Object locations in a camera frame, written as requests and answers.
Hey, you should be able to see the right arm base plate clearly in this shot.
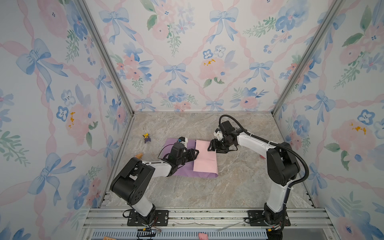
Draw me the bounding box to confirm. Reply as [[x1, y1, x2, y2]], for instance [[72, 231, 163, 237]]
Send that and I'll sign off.
[[244, 210, 291, 227]]

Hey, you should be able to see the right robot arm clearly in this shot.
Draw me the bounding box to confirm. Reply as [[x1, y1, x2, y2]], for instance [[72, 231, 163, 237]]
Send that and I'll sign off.
[[208, 115, 309, 228]]

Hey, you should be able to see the yellow purple toy figure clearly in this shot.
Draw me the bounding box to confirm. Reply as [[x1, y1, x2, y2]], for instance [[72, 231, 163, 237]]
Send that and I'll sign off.
[[143, 134, 151, 144]]

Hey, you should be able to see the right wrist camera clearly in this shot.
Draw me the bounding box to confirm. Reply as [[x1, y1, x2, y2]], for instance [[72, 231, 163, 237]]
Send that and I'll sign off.
[[214, 128, 224, 141]]

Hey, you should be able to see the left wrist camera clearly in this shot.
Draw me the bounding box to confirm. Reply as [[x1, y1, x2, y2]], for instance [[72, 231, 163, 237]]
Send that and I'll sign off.
[[178, 137, 188, 146]]

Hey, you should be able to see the aluminium rail frame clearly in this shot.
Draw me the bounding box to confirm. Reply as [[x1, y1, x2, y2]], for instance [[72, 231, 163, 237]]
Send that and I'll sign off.
[[78, 208, 340, 240]]

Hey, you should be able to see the purple wrapping paper sheet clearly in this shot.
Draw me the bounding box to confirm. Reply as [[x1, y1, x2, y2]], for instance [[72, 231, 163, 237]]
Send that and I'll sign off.
[[173, 140, 219, 178]]

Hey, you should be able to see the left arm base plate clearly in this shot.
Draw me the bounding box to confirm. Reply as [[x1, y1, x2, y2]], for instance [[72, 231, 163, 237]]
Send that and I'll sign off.
[[126, 210, 169, 227]]

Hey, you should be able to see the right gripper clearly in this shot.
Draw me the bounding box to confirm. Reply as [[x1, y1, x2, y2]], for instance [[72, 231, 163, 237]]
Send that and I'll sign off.
[[206, 137, 232, 154]]

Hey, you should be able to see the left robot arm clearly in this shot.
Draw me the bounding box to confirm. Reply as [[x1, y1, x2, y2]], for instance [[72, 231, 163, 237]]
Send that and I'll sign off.
[[110, 142, 200, 227]]

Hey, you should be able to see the pink object on rail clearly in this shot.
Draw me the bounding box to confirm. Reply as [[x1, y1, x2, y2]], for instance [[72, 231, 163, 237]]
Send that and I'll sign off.
[[198, 233, 209, 240]]

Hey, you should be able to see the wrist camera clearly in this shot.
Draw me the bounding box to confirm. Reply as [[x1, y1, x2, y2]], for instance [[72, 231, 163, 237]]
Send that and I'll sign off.
[[214, 128, 224, 141], [178, 137, 188, 146]]

